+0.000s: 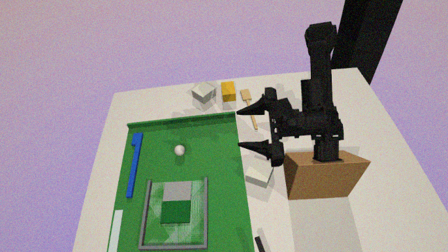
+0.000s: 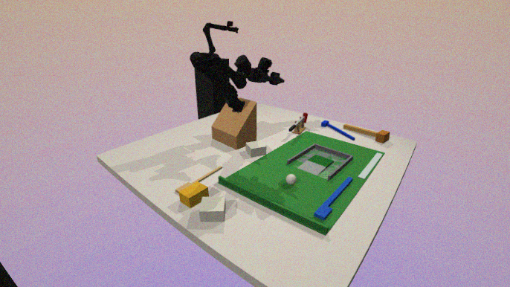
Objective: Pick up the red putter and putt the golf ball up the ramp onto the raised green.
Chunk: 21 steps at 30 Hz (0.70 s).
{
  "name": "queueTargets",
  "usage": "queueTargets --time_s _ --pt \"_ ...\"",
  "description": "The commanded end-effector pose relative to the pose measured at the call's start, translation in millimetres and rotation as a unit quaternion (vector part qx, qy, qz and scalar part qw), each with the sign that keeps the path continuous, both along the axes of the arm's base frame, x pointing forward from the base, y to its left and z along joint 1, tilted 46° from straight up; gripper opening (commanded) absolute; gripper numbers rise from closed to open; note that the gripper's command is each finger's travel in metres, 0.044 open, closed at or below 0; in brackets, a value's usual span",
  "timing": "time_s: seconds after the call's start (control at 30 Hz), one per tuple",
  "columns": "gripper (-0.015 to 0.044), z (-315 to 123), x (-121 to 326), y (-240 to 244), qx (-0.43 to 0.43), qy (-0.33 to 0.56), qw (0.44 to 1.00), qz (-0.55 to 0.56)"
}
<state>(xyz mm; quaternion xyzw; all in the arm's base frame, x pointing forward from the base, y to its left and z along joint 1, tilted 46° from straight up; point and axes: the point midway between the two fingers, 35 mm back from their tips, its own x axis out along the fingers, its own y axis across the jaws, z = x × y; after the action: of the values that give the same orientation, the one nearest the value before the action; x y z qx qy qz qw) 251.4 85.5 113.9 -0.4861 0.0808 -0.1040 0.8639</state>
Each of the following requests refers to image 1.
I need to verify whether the white flat strip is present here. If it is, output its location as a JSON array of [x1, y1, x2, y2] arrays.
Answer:
[[108, 210, 123, 252]]

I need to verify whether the white golf ball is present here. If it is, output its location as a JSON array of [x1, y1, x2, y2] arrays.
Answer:
[[174, 145, 185, 156]]

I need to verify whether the green flat mat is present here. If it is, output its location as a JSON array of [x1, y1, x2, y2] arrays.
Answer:
[[107, 117, 255, 252]]

